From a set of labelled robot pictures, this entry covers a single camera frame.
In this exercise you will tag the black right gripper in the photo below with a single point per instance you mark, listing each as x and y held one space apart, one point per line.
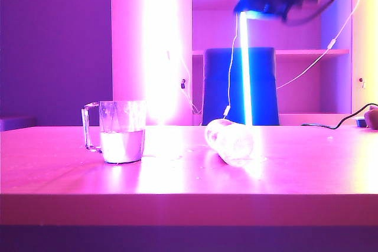
260 2

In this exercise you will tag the clear mineral water bottle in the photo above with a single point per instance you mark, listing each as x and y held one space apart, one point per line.
230 142

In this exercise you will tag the clear glass mug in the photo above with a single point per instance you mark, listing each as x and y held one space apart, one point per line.
121 145

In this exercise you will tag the open shelf unit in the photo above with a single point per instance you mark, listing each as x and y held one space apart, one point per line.
295 36

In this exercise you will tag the thin light tube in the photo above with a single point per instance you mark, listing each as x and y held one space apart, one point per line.
245 72

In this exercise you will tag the dark chair backrest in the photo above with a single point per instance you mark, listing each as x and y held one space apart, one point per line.
217 86

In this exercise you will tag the wide bright light tube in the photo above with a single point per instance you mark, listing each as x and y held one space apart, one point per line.
161 42

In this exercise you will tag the small cabinet knob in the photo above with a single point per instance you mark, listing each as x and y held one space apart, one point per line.
360 80

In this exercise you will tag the small blue object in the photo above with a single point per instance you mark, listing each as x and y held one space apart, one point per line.
359 122

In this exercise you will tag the rounded pale object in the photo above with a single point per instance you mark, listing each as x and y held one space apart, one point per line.
371 119

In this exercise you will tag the dark low furniture piece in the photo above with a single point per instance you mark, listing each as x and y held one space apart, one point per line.
17 124

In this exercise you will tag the small dark wall clip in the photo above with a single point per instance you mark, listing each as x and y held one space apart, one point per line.
183 84

